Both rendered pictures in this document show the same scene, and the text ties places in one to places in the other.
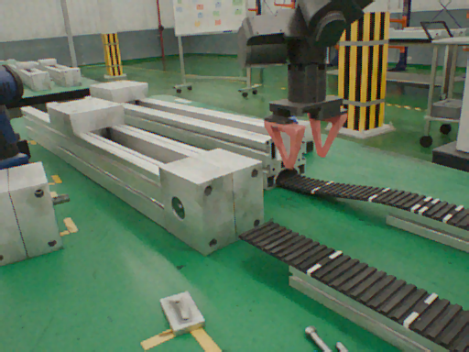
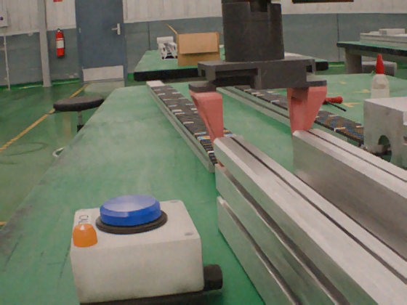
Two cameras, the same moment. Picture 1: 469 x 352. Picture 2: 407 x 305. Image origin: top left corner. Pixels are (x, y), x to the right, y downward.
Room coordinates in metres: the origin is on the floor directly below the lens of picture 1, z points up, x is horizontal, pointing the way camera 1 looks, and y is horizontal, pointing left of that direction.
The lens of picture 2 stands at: (1.08, 0.08, 0.96)
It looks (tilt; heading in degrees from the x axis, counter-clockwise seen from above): 13 degrees down; 208
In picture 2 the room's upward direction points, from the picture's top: 3 degrees counter-clockwise
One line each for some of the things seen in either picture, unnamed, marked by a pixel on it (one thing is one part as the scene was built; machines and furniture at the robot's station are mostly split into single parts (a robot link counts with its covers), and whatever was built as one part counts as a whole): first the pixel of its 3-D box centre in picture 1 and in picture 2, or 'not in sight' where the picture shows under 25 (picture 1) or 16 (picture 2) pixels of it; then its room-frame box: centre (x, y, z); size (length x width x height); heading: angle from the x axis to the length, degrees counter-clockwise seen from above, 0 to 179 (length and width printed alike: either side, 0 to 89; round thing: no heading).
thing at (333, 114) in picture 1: (317, 130); (232, 116); (0.61, -0.14, 0.87); 0.07 x 0.07 x 0.09; 38
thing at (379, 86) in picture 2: not in sight; (379, 83); (0.00, -0.10, 0.84); 0.04 x 0.04 x 0.12
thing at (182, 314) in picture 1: (181, 313); not in sight; (0.31, 0.06, 0.78); 0.05 x 0.03 x 0.01; 23
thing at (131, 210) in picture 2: not in sight; (130, 216); (0.80, -0.12, 0.84); 0.04 x 0.04 x 0.02
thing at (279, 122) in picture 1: (295, 137); (283, 112); (0.57, -0.10, 0.87); 0.07 x 0.07 x 0.09; 38
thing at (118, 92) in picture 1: (119, 95); not in sight; (1.14, 0.31, 0.87); 0.16 x 0.11 x 0.07; 38
